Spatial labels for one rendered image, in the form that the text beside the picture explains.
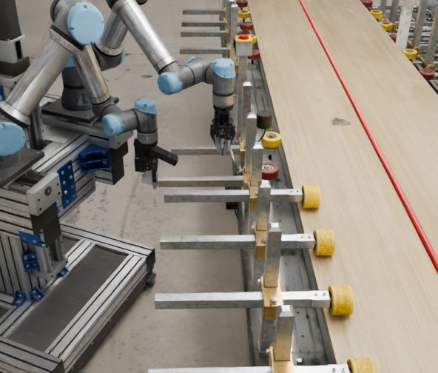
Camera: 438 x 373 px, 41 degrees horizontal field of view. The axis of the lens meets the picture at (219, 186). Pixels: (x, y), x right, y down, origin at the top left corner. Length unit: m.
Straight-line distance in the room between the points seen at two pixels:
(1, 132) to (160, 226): 1.75
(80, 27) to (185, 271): 1.65
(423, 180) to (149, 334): 1.40
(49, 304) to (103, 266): 0.32
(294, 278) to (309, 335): 0.27
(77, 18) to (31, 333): 1.37
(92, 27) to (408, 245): 1.18
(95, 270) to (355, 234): 1.37
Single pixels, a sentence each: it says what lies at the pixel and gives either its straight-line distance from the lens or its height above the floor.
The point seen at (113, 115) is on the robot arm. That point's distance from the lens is 2.06.
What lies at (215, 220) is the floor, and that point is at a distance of 3.49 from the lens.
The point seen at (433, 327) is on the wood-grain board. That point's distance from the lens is 1.70.
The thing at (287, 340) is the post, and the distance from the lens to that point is 1.39.
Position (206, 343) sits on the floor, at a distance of 2.78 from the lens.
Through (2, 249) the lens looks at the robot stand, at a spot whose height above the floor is 0.49.
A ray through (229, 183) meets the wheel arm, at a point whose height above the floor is 0.85.
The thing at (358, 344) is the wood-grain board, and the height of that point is 0.90.
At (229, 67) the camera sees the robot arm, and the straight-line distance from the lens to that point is 1.98.
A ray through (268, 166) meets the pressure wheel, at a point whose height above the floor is 0.91.
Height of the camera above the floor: 2.06
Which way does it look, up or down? 33 degrees down
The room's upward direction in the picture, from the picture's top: 1 degrees clockwise
